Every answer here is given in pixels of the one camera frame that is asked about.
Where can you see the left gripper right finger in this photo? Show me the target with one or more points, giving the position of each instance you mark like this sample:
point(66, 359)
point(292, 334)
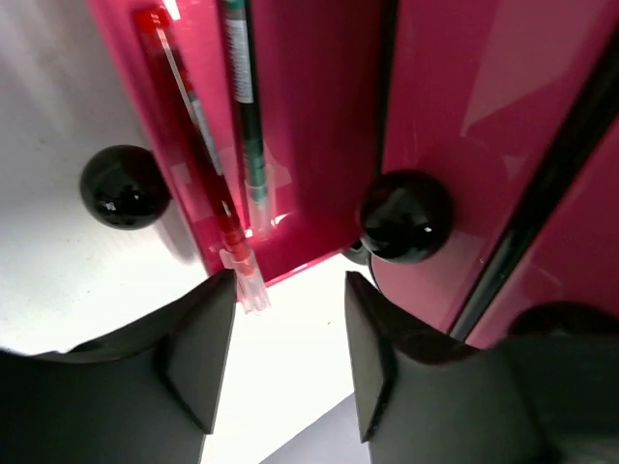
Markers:
point(546, 393)

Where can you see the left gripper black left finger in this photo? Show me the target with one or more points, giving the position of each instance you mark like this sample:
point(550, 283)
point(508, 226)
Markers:
point(146, 393)

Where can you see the pink drawer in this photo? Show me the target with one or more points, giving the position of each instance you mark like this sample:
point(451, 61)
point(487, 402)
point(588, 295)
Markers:
point(568, 279)
point(316, 66)
point(479, 90)

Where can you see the red pen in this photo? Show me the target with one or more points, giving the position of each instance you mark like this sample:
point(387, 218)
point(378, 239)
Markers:
point(175, 90)

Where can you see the green pen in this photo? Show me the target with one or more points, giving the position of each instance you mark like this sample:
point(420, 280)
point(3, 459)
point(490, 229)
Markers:
point(258, 173)

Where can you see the black drawer cabinet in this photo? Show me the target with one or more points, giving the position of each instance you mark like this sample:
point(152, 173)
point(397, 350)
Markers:
point(546, 183)

